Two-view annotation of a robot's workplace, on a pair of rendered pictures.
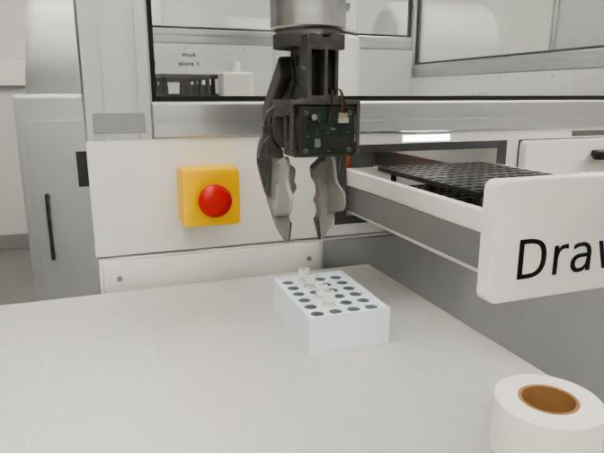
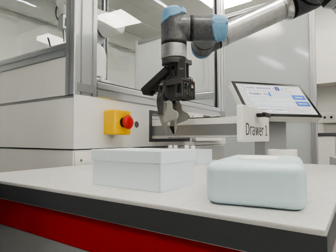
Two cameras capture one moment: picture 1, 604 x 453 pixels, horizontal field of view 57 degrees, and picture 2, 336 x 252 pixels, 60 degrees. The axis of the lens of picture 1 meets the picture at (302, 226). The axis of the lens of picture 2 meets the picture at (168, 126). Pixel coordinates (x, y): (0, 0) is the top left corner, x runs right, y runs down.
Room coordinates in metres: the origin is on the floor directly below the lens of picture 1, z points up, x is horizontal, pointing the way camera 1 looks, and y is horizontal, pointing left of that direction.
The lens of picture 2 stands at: (-0.09, 0.51, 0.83)
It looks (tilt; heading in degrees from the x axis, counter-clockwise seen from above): 3 degrees up; 324
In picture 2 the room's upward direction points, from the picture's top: straight up
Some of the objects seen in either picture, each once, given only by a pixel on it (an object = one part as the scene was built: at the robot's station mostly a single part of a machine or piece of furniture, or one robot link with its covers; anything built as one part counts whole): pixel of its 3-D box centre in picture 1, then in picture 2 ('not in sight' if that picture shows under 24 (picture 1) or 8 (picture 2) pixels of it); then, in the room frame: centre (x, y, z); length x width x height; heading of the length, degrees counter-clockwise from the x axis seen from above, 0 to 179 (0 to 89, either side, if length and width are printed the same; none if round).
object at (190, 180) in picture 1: (208, 195); (118, 122); (0.69, 0.12, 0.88); 0.07 x 0.05 x 0.07; 110
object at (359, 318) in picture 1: (326, 307); (185, 155); (0.55, -0.03, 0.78); 0.12 x 0.08 x 0.04; 19
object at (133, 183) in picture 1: (327, 150); (95, 129); (1.29, -0.06, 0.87); 1.02 x 0.95 x 0.14; 110
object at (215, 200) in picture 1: (214, 199); (126, 122); (0.66, 0.11, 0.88); 0.04 x 0.03 x 0.04; 110
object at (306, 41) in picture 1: (310, 97); (176, 80); (0.57, -0.01, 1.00); 0.09 x 0.08 x 0.12; 18
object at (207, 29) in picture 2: not in sight; (207, 30); (0.54, -0.10, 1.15); 0.11 x 0.11 x 0.08; 53
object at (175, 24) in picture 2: not in sight; (175, 27); (0.58, -0.01, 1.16); 0.09 x 0.08 x 0.11; 53
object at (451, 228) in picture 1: (474, 200); (198, 129); (0.71, -0.23, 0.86); 0.40 x 0.26 x 0.06; 20
